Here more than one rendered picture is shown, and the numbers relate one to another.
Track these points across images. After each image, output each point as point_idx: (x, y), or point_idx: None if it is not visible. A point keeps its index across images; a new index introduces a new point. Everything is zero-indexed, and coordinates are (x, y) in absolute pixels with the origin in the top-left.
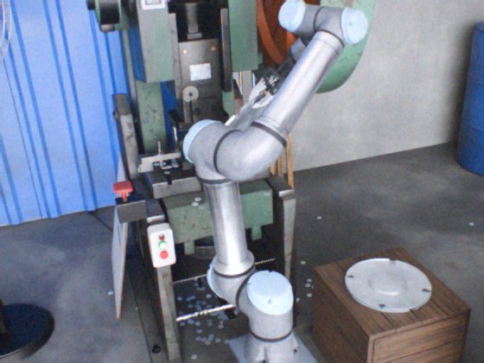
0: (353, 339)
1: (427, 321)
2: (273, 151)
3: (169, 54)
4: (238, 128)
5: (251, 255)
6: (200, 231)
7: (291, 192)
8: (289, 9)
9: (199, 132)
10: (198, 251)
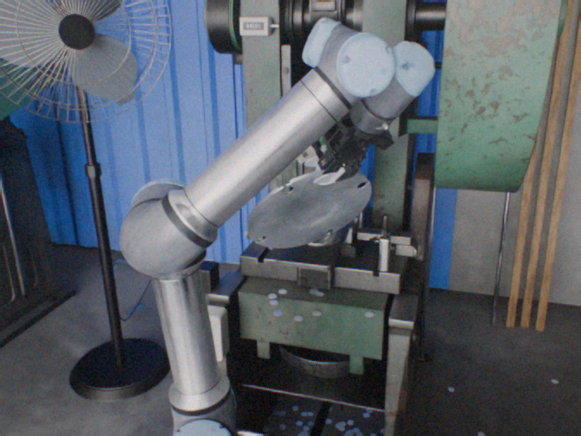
0: None
1: None
2: (169, 244)
3: (277, 98)
4: (319, 210)
5: (220, 391)
6: (277, 333)
7: (409, 325)
8: (312, 35)
9: (140, 192)
10: (291, 359)
